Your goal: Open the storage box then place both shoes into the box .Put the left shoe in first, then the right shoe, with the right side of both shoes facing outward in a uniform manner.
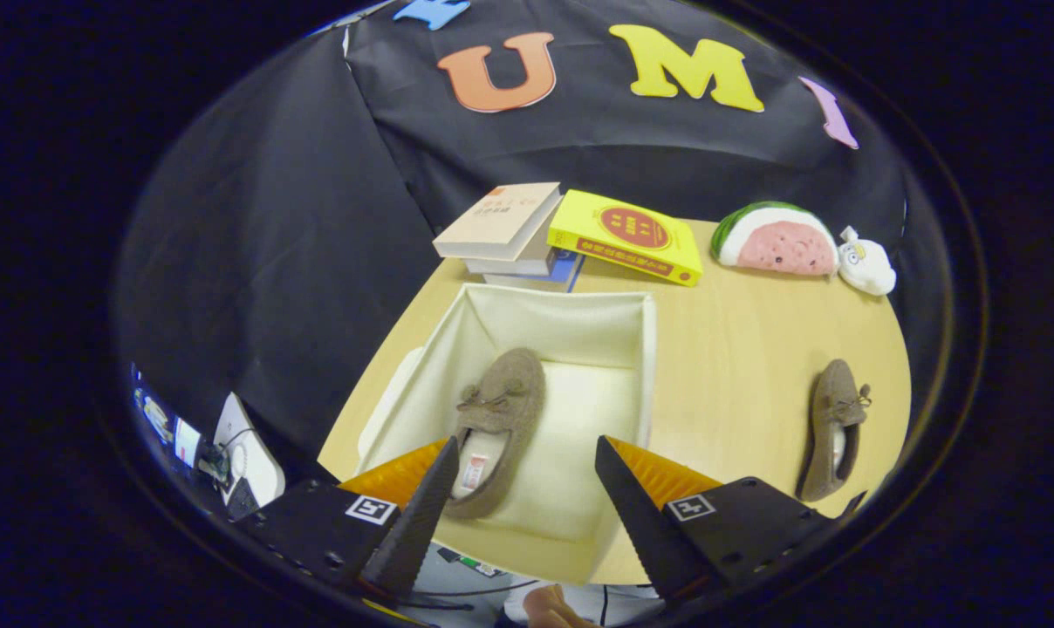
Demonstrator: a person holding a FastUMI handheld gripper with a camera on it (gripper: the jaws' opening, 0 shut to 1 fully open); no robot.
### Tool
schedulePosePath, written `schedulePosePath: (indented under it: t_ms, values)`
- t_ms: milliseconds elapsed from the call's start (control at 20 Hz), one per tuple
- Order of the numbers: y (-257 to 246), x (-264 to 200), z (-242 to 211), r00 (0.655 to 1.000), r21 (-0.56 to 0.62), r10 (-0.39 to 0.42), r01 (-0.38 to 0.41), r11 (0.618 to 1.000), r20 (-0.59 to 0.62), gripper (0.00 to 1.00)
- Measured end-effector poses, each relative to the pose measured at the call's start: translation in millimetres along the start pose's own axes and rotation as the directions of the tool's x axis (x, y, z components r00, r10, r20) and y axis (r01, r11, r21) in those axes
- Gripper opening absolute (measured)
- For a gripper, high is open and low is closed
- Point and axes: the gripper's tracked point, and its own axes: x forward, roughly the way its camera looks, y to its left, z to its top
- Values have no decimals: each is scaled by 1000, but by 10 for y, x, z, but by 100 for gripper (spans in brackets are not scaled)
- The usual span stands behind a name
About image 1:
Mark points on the black backdrop cloth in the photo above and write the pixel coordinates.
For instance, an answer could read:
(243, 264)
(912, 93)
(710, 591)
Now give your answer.
(291, 235)

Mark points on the beige book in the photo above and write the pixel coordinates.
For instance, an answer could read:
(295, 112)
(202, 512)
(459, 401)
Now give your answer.
(496, 218)

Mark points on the brown shoe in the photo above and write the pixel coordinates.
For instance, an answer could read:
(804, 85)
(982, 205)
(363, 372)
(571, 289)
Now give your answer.
(828, 401)
(509, 392)

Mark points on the yellow book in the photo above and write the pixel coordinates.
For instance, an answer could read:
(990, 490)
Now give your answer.
(627, 234)

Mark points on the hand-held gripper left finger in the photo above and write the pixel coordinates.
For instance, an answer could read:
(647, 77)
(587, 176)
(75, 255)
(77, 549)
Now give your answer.
(418, 519)

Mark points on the grey book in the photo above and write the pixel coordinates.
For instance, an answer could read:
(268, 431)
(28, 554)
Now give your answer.
(527, 260)

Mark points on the blue book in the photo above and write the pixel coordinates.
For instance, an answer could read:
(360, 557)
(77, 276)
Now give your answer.
(553, 277)

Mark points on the watermelon slice plush toy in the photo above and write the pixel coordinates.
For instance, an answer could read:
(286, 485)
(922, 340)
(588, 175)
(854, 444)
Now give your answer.
(780, 244)

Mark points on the cream fabric storage box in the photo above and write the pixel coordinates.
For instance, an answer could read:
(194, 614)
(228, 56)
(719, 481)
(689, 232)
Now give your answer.
(579, 419)

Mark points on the white device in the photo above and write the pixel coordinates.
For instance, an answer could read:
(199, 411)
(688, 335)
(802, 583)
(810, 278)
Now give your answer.
(252, 458)

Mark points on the white plush toy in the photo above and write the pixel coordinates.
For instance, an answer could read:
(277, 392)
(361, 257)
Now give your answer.
(867, 266)

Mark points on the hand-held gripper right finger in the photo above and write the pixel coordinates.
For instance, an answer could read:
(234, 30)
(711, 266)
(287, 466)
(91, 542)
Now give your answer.
(636, 519)

